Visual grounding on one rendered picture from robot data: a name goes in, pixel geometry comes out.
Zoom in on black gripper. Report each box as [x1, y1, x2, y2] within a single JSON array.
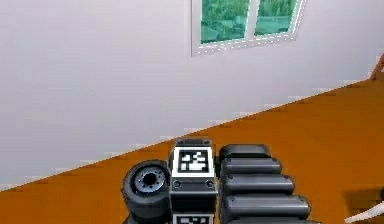
[[121, 159, 173, 224]]

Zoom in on white chair leg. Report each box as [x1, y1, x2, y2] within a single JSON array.
[[344, 189, 384, 224]]

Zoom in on white framed window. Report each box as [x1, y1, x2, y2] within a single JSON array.
[[190, 0, 308, 57]]

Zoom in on brown wooden furniture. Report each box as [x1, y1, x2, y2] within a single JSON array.
[[369, 53, 384, 82]]

